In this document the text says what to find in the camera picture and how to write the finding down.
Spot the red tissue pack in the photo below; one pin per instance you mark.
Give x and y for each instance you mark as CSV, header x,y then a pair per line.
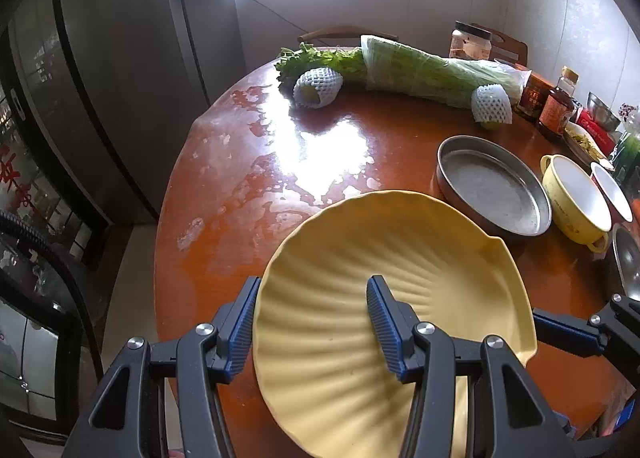
x,y
597,131

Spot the napa cabbage in plastic wrap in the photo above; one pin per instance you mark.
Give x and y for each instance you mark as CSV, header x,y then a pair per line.
x,y
430,71

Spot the red label sauce jar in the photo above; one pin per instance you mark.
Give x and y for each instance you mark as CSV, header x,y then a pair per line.
x,y
534,96

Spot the white plate with wavy rim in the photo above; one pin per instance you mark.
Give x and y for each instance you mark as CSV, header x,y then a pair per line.
x,y
580,148

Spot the yellow shell-shaped plate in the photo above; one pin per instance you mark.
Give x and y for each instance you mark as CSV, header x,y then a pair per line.
x,y
325,283

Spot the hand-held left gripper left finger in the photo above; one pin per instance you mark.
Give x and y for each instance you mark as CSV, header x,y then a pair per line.
x,y
239,333

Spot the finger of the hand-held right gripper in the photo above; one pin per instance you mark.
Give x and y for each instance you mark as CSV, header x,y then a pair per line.
x,y
565,333

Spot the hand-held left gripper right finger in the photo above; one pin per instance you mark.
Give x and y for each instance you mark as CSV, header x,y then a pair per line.
x,y
387,333

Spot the white bowl with red outside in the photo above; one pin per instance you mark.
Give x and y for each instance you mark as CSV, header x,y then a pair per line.
x,y
612,188

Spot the clear jar with black lid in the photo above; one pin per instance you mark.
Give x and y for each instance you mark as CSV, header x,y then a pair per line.
x,y
470,43

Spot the round metal pan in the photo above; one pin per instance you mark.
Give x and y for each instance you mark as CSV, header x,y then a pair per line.
x,y
490,188

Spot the green drink bottle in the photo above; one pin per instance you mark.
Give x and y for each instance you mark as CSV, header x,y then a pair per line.
x,y
629,148

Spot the wooden chair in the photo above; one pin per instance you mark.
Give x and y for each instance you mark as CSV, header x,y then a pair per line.
x,y
345,32
510,46

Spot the orange label vinegar bottle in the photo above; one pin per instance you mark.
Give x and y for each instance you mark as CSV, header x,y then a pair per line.
x,y
557,113

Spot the grey refrigerator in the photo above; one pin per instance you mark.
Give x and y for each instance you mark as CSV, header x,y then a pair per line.
x,y
100,88

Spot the fruit in white foam net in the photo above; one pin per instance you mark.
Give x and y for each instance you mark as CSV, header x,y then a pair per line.
x,y
492,106
320,86

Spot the shallow steel bowl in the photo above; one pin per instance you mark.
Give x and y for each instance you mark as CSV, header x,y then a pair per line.
x,y
629,263

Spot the stir-fried vegetable strips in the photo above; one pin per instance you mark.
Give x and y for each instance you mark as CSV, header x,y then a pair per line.
x,y
590,143

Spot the large steel bowl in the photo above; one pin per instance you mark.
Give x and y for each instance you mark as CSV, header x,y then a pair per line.
x,y
605,111

